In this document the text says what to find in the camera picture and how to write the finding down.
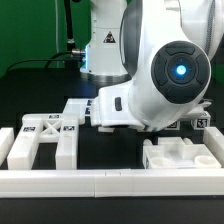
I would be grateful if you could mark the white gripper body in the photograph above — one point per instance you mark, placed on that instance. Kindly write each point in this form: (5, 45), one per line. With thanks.
(110, 108)

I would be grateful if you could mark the white chair seat part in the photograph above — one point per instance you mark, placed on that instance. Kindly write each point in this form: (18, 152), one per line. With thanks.
(177, 153)

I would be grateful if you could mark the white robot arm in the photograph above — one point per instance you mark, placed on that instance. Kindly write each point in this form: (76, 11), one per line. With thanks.
(157, 53)

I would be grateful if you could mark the white tagged cube left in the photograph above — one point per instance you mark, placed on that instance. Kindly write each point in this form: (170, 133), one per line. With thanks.
(173, 126)

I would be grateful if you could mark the white tagged cube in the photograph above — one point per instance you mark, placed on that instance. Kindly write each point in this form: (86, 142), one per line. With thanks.
(173, 126)
(202, 122)

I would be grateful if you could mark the white tagged cube right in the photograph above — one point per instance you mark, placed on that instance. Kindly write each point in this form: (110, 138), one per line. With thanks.
(202, 122)

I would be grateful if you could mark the white marker base plate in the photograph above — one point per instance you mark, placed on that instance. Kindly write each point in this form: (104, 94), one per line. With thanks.
(79, 106)

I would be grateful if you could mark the white front fence wall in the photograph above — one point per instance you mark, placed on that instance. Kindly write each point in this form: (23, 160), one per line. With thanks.
(111, 183)

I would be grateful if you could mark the white fence wall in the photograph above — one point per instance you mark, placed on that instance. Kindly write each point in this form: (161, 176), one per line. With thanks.
(6, 142)
(214, 140)
(111, 183)

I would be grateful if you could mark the white chair back frame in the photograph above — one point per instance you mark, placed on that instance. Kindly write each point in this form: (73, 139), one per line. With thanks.
(59, 128)

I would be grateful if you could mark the white right fence wall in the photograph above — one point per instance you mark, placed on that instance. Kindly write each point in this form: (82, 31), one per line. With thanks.
(214, 140)

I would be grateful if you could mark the white left fence wall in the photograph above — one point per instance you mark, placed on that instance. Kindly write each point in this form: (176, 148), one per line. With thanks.
(6, 142)

